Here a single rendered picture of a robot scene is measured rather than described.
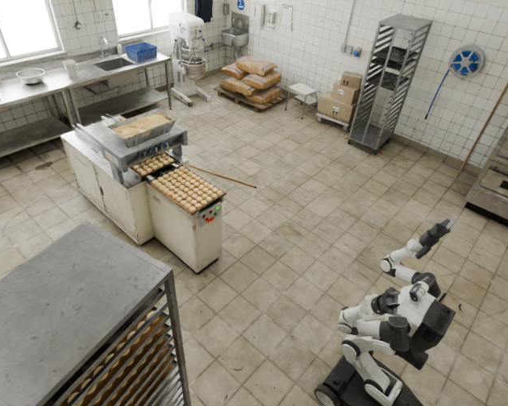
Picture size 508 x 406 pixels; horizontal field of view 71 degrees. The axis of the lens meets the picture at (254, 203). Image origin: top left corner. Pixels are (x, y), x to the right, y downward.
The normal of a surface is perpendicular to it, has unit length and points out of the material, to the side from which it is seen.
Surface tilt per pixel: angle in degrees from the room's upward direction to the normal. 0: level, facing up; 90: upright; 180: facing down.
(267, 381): 0
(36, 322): 0
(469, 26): 90
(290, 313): 0
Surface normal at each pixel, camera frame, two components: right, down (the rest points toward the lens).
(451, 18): -0.66, 0.46
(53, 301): 0.06, -0.76
